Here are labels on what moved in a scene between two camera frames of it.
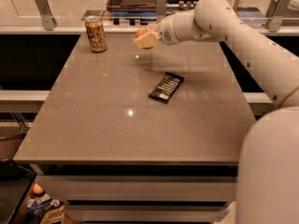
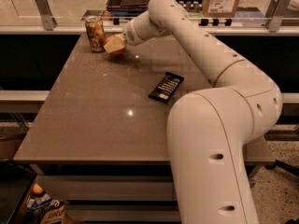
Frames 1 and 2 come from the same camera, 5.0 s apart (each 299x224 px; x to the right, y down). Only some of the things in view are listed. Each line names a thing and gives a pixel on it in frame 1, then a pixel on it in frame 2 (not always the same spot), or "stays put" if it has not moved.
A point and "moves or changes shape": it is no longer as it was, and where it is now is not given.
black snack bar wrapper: (166, 87) stays put
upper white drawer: (141, 188) stays put
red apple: (143, 32) moves or changes shape
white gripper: (167, 32) -> (129, 35)
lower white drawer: (149, 213) stays put
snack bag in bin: (42, 207) stays put
